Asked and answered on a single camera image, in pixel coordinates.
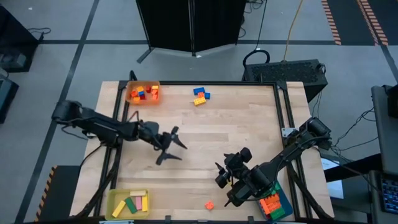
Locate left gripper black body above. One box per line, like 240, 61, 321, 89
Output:
137, 129, 174, 152

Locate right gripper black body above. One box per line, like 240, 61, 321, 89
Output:
223, 152, 250, 184

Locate orange translucent plastic bin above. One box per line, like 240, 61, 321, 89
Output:
125, 80, 163, 106

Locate blue plastic bin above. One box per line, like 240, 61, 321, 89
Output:
254, 181, 295, 222

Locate yellow translucent plastic bin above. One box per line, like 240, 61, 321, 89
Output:
104, 188, 152, 222

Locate white paper sheet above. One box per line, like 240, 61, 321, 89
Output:
320, 157, 345, 200

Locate black computer case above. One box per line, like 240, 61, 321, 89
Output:
241, 58, 329, 103

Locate black mat with hazard stripes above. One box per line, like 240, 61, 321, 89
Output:
34, 164, 82, 222

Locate black folding partition screen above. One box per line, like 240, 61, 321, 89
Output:
135, 0, 247, 65

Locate grey desk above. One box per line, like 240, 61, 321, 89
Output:
371, 84, 398, 177

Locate grey equipment case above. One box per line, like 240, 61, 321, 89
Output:
0, 73, 19, 124

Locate black equipment cart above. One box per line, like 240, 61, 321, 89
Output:
0, 6, 40, 73

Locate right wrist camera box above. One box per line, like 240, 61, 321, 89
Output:
239, 147, 253, 163

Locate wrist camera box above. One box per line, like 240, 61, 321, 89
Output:
239, 147, 253, 163
144, 121, 160, 135

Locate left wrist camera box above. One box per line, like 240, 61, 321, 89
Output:
144, 121, 160, 135

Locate silver arm base bracket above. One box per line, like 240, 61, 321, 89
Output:
281, 126, 299, 139

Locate black aluminium table frame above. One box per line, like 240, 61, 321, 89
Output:
70, 70, 335, 224

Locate black cable loop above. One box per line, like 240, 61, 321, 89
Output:
242, 49, 271, 68

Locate yellow cable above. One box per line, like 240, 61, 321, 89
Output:
282, 0, 305, 62

